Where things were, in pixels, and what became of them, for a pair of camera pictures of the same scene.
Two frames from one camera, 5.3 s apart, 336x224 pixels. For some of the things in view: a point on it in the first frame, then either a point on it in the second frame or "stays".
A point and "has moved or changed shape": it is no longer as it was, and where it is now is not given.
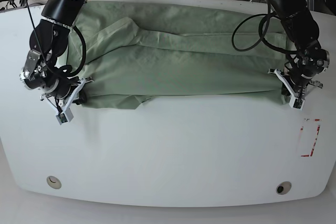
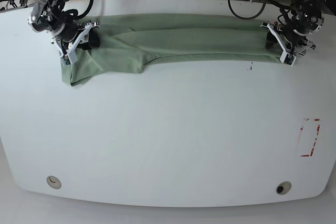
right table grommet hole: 283,188 stays
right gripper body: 314,61 to 302,21
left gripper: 40,73 to 45,16
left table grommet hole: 53,182 stays
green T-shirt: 133,51 has moved or changed shape
